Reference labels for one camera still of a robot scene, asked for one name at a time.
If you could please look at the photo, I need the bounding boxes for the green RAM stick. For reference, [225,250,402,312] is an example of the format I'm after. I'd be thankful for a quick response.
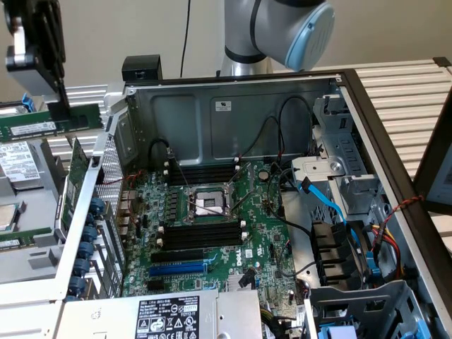
[0,102,104,143]
[0,227,53,251]

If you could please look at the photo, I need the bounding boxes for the black box device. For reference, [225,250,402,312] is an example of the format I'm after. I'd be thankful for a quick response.
[121,55,163,83]

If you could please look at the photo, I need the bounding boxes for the green graphics card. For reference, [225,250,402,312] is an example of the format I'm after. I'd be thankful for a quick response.
[58,136,91,231]

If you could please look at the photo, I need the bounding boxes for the silver hard disk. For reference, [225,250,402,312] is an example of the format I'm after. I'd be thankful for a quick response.
[0,140,47,192]

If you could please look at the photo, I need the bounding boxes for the open grey PC case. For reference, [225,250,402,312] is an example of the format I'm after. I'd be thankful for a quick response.
[0,69,452,339]

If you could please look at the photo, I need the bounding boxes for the silver CPU chip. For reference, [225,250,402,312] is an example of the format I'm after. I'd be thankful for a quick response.
[0,203,20,232]

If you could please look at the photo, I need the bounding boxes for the thin metal locking lever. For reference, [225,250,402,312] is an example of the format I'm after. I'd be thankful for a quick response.
[230,191,255,214]
[169,150,191,188]

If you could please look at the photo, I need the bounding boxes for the CPU socket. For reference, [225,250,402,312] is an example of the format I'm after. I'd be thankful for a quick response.
[183,183,236,224]

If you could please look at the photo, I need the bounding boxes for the long black expansion slot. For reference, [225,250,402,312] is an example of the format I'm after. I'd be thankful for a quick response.
[150,249,205,265]

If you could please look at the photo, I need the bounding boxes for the blue expansion slot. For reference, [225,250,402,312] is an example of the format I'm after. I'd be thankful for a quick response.
[148,263,208,278]

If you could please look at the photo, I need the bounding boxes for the green Dell motherboard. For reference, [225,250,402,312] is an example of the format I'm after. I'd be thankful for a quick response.
[121,160,301,321]

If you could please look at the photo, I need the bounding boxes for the grey power supply with label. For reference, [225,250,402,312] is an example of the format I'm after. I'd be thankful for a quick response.
[58,287,264,339]

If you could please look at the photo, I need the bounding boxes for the small silver heatsink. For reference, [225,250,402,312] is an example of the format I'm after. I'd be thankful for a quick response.
[225,274,256,292]

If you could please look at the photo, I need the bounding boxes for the silver disk bay cage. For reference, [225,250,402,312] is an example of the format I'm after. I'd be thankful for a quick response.
[289,94,384,220]

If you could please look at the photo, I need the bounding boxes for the black case fan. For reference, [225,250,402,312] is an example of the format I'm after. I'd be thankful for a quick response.
[309,219,374,287]

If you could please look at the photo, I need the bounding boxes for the blue plastic clip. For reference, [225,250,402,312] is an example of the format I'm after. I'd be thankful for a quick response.
[365,251,383,280]

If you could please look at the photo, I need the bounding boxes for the dark framed monitor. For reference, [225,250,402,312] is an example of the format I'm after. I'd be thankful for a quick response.
[412,92,452,217]

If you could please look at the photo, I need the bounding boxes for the blue plastic block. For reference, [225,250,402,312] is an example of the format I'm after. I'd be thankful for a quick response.
[317,324,358,339]

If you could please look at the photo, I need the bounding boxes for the grey lower drive cage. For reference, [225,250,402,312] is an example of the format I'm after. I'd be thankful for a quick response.
[305,280,430,339]

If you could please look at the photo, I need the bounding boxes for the blue rack handle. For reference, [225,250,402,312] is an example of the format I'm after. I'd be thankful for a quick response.
[20,92,37,114]

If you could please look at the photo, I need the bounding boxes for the black camera cable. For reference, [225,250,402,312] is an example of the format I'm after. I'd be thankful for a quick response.
[179,0,192,78]

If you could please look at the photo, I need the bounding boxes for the thick short black wire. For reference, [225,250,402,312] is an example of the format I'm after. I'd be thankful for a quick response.
[148,138,174,174]

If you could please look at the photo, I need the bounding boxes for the thin red wire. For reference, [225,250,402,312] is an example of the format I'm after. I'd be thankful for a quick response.
[96,169,144,187]

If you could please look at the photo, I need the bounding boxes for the thin black wire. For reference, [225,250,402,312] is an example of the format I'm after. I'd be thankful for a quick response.
[242,115,283,160]

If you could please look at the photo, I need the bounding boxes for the tall black wire loop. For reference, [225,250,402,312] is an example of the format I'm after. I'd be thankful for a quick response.
[277,95,317,158]

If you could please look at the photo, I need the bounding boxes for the black wire across motherboard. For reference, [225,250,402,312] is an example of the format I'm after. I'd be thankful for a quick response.
[266,168,316,234]

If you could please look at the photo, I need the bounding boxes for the blue SATA wire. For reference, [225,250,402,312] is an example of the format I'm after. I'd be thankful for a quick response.
[298,177,359,245]

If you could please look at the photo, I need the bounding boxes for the red black twisted wire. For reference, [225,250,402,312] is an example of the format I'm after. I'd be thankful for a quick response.
[383,195,424,227]

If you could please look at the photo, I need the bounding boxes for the red yellow power wires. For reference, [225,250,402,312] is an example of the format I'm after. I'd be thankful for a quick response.
[366,221,404,280]

